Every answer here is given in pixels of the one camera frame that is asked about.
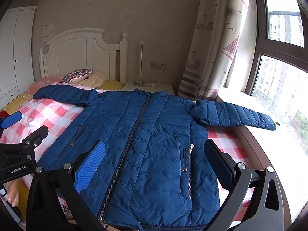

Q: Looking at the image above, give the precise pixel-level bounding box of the blue puffer jacket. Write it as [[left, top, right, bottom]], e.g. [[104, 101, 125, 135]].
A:
[[32, 86, 277, 231]]

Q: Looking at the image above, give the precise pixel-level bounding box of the person's left hand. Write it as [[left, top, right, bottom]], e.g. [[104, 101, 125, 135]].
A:
[[7, 180, 20, 208]]

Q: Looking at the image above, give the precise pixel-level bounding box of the white nightstand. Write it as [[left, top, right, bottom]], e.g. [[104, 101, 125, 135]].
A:
[[120, 81, 175, 96]]

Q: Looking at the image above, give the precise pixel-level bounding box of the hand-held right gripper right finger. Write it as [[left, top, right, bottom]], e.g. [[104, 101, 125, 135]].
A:
[[203, 139, 286, 231]]

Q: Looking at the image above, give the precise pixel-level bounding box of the sailboat print curtain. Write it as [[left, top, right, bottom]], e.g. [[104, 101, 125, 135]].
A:
[[178, 0, 258, 101]]

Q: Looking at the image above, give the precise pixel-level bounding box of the patterned cushion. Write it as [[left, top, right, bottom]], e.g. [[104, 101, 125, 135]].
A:
[[61, 68, 92, 84]]

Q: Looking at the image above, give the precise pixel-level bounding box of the white bed headboard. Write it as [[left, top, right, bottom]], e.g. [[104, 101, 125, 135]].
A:
[[39, 28, 128, 84]]

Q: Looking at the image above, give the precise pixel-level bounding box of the pink floral bedding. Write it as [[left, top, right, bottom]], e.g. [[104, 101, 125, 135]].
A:
[[28, 77, 63, 94]]

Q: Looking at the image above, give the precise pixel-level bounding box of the red white checked bed sheet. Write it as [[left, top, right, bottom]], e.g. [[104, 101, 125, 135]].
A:
[[0, 82, 256, 222]]

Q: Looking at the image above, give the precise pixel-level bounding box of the pale yellow floral pillow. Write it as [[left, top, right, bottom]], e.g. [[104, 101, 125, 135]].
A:
[[80, 71, 108, 88]]

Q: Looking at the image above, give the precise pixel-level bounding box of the dark framed window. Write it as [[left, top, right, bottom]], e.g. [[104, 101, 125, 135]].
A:
[[250, 0, 308, 155]]

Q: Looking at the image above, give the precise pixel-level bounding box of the white pole lamp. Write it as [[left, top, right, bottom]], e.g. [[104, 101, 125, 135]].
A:
[[131, 42, 148, 87]]

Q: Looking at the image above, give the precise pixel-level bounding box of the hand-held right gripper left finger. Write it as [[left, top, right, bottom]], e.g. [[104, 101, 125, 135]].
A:
[[26, 140, 113, 231]]

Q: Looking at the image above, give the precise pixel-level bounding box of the white wardrobe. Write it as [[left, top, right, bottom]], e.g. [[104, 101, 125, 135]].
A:
[[0, 7, 38, 109]]

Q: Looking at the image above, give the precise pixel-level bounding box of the window sill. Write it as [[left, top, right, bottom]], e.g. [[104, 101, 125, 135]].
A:
[[215, 87, 308, 224]]

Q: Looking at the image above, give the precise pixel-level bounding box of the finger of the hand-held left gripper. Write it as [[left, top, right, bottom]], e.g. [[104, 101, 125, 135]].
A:
[[0, 111, 23, 136], [16, 125, 49, 155]]

